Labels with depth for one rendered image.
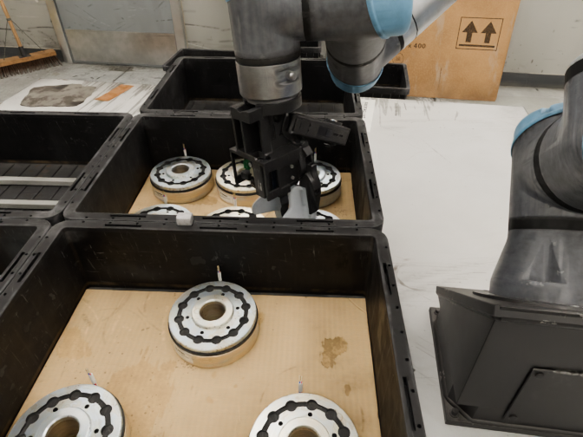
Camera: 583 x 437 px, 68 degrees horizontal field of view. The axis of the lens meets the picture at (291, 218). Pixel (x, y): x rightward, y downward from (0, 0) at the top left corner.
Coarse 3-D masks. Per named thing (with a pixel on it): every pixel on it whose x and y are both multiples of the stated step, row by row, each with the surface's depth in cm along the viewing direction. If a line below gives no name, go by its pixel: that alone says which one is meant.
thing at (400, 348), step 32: (64, 224) 52; (96, 224) 52; (128, 224) 52; (160, 224) 52; (192, 224) 52; (224, 224) 52; (32, 256) 48; (384, 256) 48; (384, 288) 44; (0, 320) 42; (416, 416) 34
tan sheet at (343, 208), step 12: (348, 180) 78; (144, 192) 75; (216, 192) 75; (348, 192) 75; (144, 204) 72; (156, 204) 72; (180, 204) 72; (192, 204) 72; (204, 204) 72; (216, 204) 72; (228, 204) 72; (336, 204) 72; (348, 204) 72; (264, 216) 70; (348, 216) 70
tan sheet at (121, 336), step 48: (96, 336) 52; (144, 336) 52; (288, 336) 52; (336, 336) 52; (48, 384) 47; (144, 384) 47; (192, 384) 47; (240, 384) 47; (288, 384) 47; (336, 384) 47; (144, 432) 43; (192, 432) 43; (240, 432) 43
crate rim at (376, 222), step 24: (168, 120) 76; (192, 120) 75; (216, 120) 75; (360, 120) 74; (120, 144) 68; (360, 144) 68; (96, 168) 62; (72, 216) 54; (96, 216) 54; (120, 216) 54; (144, 216) 54; (168, 216) 54; (216, 216) 54
